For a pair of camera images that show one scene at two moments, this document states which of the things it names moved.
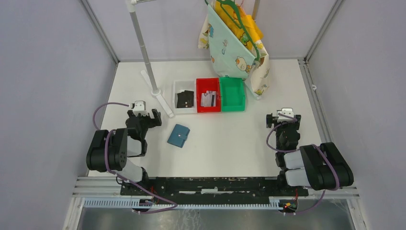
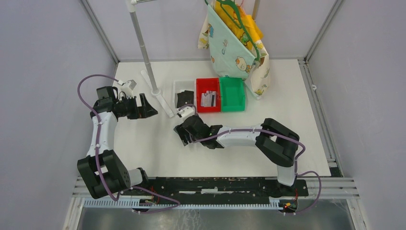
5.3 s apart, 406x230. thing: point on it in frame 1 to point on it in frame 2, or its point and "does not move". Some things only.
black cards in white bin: (185, 99) does not move
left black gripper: (153, 122) to (145, 111)
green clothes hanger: (242, 26) does not move
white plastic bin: (180, 86) does not move
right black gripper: (270, 120) to (181, 132)
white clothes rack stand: (130, 5) does not move
